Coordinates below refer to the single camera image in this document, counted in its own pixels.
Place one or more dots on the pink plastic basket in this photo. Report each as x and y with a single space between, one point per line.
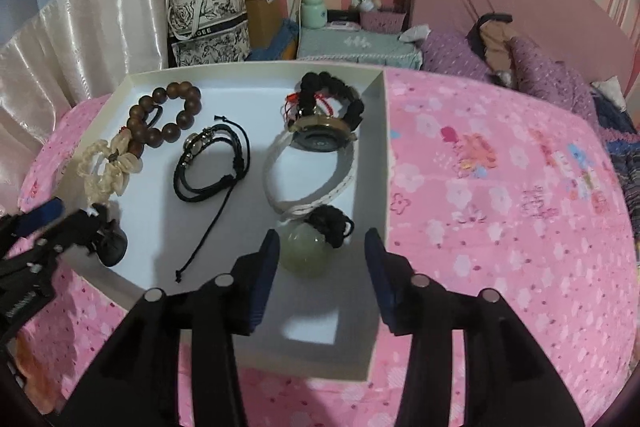
382 21

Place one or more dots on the white tissue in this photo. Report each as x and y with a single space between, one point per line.
414 33

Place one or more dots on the purple dotted pillow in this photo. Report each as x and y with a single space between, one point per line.
455 54
550 72

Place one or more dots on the black white printed tote bag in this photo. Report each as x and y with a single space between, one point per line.
210 17

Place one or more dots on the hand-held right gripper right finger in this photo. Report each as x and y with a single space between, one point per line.
380 277

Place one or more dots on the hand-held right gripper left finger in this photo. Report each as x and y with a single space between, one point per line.
262 277

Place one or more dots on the white cardboard box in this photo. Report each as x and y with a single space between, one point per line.
150 232

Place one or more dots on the white satin curtain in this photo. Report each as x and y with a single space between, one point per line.
75 32

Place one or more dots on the brown cardboard box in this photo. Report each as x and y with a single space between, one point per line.
265 12

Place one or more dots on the blue plaid clothing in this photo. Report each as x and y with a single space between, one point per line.
625 157

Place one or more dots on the green bottle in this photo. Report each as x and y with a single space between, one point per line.
313 12

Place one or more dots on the nightstand with green cloth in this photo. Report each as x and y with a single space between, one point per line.
350 47

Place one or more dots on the pink floral bed sheet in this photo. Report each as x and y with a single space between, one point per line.
500 207

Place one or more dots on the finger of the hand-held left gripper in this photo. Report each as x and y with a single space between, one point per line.
75 227
45 211

